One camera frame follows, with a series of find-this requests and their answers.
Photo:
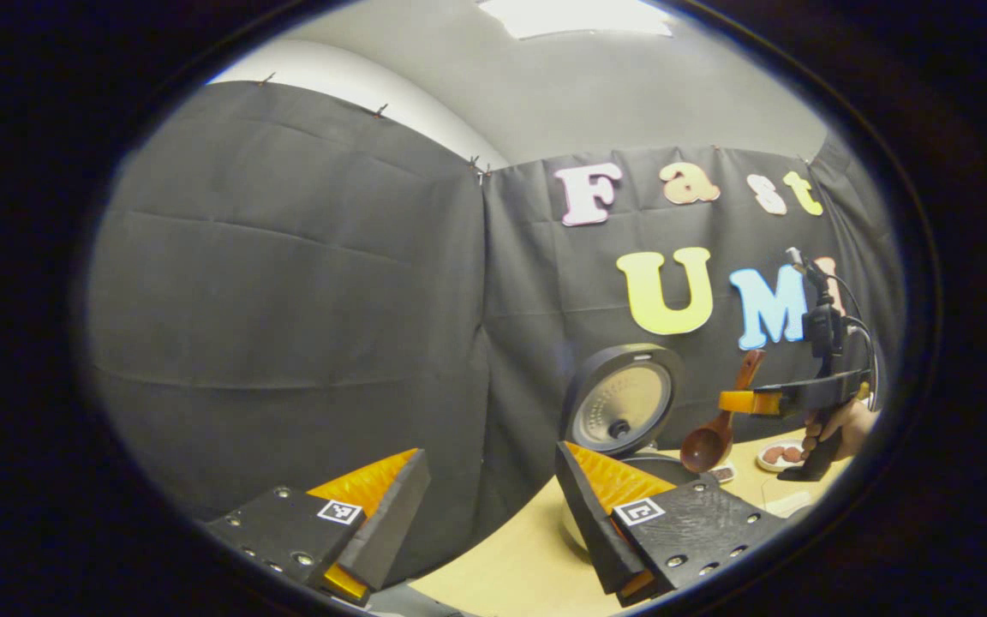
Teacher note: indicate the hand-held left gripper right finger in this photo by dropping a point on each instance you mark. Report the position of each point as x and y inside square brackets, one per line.
[592, 531]

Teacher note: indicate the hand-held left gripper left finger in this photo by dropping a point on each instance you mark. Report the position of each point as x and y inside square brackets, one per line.
[391, 531]

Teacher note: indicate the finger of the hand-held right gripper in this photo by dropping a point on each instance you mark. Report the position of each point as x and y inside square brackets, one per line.
[750, 403]

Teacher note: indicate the brown wooden spoon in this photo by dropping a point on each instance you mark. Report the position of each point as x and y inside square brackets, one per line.
[703, 446]

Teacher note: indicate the grey rice cooker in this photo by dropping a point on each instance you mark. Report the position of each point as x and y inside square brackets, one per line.
[622, 403]

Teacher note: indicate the red meat piece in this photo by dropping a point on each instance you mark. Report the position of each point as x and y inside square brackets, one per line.
[793, 454]
[772, 455]

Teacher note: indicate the white oval plate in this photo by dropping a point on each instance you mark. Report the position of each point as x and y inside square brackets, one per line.
[780, 468]

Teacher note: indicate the white divided bean dish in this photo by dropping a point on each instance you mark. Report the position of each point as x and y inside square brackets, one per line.
[722, 473]

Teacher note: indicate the large ceiling light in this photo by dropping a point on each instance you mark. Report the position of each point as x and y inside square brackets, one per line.
[575, 17]

